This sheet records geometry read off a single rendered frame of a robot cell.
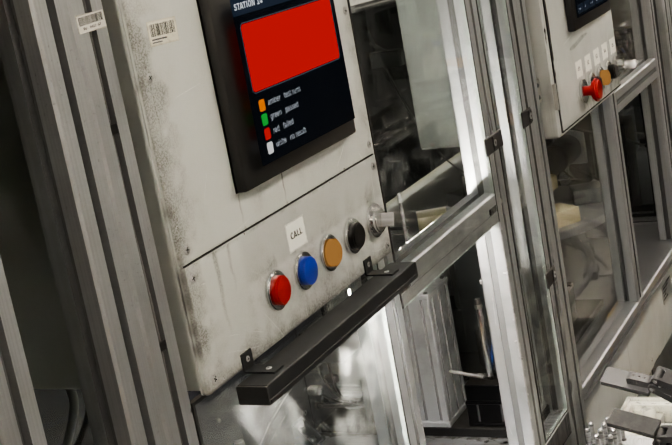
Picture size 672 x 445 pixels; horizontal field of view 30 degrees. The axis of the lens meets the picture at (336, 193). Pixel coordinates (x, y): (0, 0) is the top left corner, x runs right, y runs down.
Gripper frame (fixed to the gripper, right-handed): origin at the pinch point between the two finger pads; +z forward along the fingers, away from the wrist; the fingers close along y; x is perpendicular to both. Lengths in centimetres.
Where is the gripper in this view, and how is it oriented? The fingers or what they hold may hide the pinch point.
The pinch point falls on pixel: (625, 401)
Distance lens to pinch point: 183.6
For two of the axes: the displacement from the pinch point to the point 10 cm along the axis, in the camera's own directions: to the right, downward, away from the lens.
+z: -8.3, -1.5, 5.3
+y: -2.3, -7.7, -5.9
